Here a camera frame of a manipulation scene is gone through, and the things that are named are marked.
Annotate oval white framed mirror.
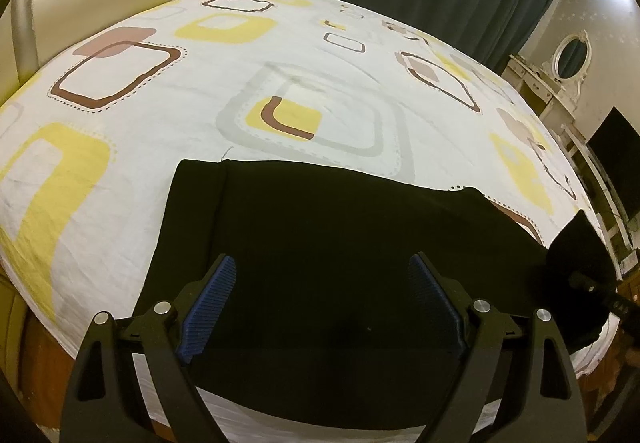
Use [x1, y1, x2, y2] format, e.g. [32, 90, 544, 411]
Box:
[551, 29, 592, 86]

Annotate white patterned bed sheet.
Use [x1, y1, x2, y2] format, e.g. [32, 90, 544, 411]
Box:
[1, 0, 601, 442]

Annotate black monitor screen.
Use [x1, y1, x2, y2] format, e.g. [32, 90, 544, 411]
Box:
[587, 106, 640, 220]

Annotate white dressing table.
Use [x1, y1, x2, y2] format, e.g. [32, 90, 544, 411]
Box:
[502, 55, 639, 278]

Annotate black pants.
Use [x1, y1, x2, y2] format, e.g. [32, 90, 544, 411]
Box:
[134, 160, 615, 430]

